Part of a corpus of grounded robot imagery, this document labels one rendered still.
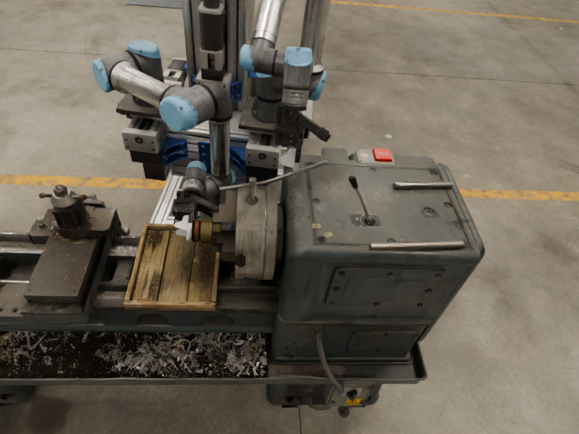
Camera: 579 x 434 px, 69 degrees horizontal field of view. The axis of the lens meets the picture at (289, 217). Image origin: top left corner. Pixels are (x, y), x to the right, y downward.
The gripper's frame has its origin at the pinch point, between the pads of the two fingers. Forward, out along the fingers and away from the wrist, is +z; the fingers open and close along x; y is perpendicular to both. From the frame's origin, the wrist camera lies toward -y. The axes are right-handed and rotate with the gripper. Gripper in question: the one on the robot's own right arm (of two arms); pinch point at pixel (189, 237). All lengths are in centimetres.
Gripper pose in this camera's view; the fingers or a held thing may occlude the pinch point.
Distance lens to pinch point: 141.0
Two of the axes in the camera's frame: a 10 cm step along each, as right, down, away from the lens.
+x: 1.0, -6.8, -7.3
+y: -9.9, -0.5, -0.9
